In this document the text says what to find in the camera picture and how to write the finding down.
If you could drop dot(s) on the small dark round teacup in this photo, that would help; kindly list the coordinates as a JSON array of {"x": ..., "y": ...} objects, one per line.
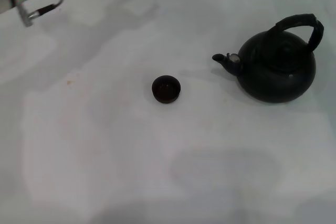
[{"x": 166, "y": 89}]

